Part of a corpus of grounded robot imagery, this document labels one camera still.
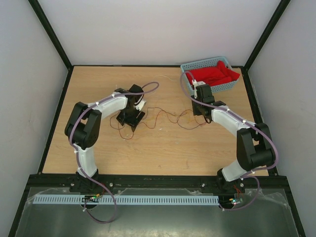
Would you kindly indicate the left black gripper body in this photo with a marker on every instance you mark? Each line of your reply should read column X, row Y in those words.
column 129, row 116

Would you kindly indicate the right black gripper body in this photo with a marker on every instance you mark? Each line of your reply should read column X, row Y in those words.
column 196, row 105

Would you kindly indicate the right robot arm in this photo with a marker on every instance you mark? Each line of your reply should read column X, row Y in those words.
column 255, row 149

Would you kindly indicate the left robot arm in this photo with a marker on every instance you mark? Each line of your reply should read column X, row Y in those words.
column 83, row 126

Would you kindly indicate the red cloth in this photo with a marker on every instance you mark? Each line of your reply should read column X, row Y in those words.
column 219, row 76

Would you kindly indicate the left green circuit board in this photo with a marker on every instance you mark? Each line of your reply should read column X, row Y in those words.
column 90, row 199

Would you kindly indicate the green circuit board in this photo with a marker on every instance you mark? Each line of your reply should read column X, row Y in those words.
column 90, row 199
column 235, row 201

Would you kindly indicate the right green circuit board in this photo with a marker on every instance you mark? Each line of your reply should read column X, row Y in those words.
column 235, row 201

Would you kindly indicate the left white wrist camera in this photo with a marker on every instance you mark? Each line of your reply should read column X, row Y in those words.
column 140, row 104

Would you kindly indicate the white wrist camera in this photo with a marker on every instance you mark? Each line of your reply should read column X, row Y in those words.
column 140, row 104
column 196, row 84

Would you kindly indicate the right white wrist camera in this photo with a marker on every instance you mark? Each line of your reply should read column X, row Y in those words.
column 196, row 84

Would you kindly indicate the black aluminium frame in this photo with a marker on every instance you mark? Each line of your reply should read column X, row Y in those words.
column 273, row 180

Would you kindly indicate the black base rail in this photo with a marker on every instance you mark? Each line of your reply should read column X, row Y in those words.
column 204, row 184

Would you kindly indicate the light blue slotted cable duct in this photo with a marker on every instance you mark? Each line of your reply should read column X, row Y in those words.
column 130, row 200

